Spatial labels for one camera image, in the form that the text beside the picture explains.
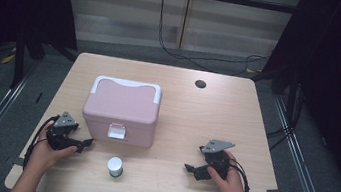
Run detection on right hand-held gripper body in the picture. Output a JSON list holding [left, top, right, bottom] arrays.
[[196, 138, 237, 181]]

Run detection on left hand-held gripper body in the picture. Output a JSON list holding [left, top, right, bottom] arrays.
[[44, 108, 87, 155]]

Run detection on small white-capped bottle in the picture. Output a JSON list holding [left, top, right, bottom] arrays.
[[105, 155, 125, 179]]

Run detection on pink storage box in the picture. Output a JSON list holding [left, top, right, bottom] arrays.
[[78, 72, 164, 150]]

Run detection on person's right hand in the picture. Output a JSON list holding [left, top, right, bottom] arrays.
[[205, 148, 254, 192]]

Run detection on person's left hand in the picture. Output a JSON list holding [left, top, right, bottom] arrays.
[[25, 120, 81, 180]]

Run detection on black round table grommet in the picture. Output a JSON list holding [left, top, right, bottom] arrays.
[[194, 78, 208, 90]]

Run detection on black metal stand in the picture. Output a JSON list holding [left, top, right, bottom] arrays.
[[9, 30, 31, 91]]

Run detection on yellow floor tape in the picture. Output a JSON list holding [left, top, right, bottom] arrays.
[[0, 51, 17, 67]]

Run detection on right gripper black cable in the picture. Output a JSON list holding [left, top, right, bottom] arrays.
[[225, 158, 255, 192]]

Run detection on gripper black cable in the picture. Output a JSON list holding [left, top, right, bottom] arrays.
[[225, 158, 255, 192], [22, 111, 60, 174]]

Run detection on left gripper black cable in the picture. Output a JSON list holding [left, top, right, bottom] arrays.
[[22, 111, 60, 174]]

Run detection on black cables by rail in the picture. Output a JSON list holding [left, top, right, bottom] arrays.
[[263, 124, 295, 154]]

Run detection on black floor cable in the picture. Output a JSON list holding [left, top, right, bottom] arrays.
[[151, 0, 277, 81]]

